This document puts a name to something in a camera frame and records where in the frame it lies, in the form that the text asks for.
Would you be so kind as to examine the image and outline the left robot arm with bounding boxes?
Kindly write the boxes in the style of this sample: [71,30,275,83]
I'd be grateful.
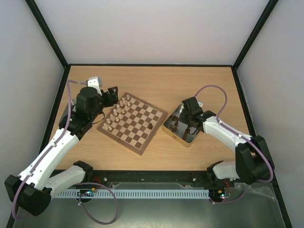
[4,86,118,219]

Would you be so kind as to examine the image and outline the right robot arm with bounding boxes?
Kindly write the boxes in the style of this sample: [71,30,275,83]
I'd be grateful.
[179,97,274,186]

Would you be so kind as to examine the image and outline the dark pieces in tin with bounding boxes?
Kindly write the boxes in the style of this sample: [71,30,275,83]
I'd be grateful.
[169,115,199,141]

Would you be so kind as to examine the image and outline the wooden chess board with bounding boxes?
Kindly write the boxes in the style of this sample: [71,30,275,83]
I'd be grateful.
[97,93,167,156]

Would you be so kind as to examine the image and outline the gold metal tin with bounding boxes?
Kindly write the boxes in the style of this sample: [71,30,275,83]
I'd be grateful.
[162,105,200,148]

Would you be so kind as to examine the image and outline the tin lid on table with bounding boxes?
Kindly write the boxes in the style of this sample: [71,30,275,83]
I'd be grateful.
[62,98,78,122]

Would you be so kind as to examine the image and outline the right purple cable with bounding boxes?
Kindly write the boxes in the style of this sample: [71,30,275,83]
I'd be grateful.
[194,85,275,205]

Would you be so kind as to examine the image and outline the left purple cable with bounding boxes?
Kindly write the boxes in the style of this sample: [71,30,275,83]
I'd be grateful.
[11,80,88,220]

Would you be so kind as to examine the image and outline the blue cable duct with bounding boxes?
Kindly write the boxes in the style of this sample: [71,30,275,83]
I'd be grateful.
[56,189,209,199]

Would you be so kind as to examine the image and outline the purple cable loop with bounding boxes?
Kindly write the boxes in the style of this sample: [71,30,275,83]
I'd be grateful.
[78,182,119,225]

